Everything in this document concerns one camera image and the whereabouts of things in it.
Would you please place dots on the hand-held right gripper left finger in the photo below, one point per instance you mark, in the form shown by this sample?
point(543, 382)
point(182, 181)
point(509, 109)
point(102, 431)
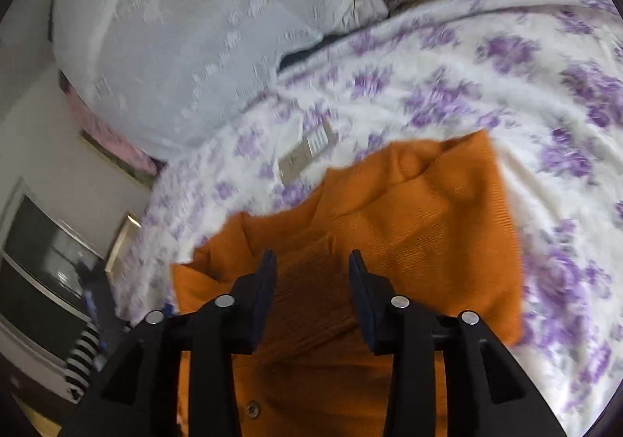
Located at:
point(265, 279)

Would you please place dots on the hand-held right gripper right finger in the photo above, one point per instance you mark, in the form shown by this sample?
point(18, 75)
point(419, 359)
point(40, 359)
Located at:
point(359, 281)

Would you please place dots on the orange knit cardigan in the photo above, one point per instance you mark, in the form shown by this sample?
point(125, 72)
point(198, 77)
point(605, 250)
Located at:
point(413, 223)

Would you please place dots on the grey remote control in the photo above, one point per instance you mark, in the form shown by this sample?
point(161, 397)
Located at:
point(309, 152)

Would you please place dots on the black white striped cloth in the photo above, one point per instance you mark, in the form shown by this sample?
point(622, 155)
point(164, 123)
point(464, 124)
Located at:
point(82, 359)

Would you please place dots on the pink bed cover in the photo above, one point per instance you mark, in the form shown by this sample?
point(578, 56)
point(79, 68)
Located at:
point(112, 140)

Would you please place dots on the dark glass cabinet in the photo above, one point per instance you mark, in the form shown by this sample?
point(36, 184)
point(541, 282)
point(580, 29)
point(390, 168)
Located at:
point(44, 247)

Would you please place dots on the purple floral blanket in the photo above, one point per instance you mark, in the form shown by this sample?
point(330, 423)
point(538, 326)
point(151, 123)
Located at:
point(486, 77)

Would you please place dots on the white lace cloth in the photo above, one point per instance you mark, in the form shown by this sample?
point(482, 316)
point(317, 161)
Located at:
point(194, 28)

